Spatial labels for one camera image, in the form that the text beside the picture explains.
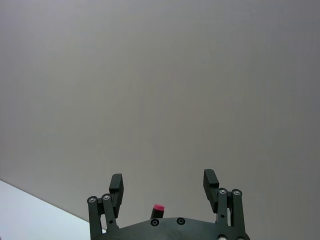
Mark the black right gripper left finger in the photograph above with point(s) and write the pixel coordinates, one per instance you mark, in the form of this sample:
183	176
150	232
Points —
116	192

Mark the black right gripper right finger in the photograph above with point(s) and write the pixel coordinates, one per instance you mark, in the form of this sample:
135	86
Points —
211	190

